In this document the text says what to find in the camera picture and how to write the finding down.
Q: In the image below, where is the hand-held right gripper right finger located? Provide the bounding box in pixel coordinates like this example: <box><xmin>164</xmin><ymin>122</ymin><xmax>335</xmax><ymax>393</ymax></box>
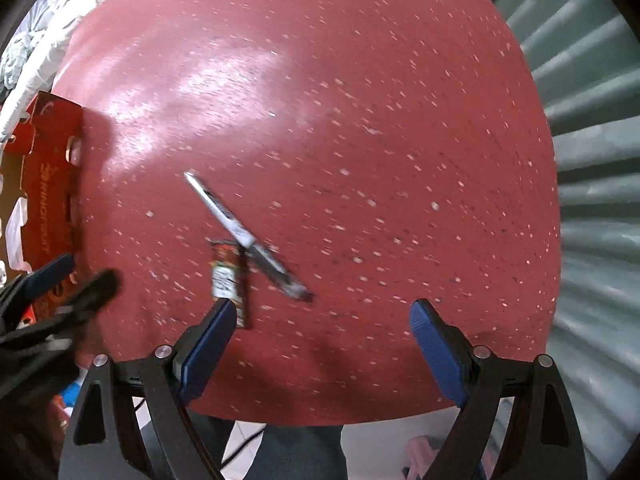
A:
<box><xmin>409</xmin><ymin>297</ymin><xmax>588</xmax><ymax>480</ymax></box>

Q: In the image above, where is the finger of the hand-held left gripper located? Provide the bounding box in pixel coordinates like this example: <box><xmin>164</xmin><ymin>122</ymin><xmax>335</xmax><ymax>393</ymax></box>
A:
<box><xmin>27</xmin><ymin>269</ymin><xmax>123</xmax><ymax>323</ymax></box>
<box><xmin>0</xmin><ymin>253</ymin><xmax>76</xmax><ymax>302</ymax></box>

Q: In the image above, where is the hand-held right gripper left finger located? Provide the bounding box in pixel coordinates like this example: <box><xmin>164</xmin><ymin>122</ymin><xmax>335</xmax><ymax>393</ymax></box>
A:
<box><xmin>57</xmin><ymin>297</ymin><xmax>238</xmax><ymax>480</ymax></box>

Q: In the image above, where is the dark printed sachet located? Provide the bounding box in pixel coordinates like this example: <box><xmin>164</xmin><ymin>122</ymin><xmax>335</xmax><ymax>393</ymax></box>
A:
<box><xmin>210</xmin><ymin>239</ymin><xmax>251</xmax><ymax>330</ymax></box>

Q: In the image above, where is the red cardboard box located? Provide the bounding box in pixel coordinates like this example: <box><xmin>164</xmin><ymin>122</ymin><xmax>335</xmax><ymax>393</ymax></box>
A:
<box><xmin>0</xmin><ymin>91</ymin><xmax>86</xmax><ymax>321</ymax></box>

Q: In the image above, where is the white marker black cap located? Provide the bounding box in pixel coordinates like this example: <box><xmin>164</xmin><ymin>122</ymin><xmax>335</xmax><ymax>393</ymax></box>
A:
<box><xmin>184</xmin><ymin>171</ymin><xmax>315</xmax><ymax>304</ymax></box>

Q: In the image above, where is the pile of colourful packets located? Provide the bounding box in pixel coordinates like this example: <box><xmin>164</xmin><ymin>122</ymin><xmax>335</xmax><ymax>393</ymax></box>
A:
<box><xmin>50</xmin><ymin>377</ymin><xmax>88</xmax><ymax>433</ymax></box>

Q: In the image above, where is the pink soft item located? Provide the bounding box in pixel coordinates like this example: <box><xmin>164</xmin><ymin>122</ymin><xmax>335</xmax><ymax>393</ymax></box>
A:
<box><xmin>404</xmin><ymin>435</ymin><xmax>451</xmax><ymax>480</ymax></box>

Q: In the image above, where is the person's trouser leg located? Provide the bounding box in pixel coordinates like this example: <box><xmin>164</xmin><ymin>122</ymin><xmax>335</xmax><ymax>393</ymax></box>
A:
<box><xmin>200</xmin><ymin>412</ymin><xmax>348</xmax><ymax>480</ymax></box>

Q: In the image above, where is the white bedding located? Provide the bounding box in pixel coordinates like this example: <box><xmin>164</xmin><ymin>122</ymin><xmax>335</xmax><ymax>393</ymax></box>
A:
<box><xmin>0</xmin><ymin>0</ymin><xmax>161</xmax><ymax>136</ymax></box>

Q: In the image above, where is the grey-green curtain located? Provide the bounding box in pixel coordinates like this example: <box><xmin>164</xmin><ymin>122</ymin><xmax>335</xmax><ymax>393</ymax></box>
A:
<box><xmin>470</xmin><ymin>0</ymin><xmax>640</xmax><ymax>480</ymax></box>

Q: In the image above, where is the black cable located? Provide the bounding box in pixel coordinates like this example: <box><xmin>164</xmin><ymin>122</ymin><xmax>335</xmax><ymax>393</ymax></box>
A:
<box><xmin>220</xmin><ymin>425</ymin><xmax>267</xmax><ymax>467</ymax></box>

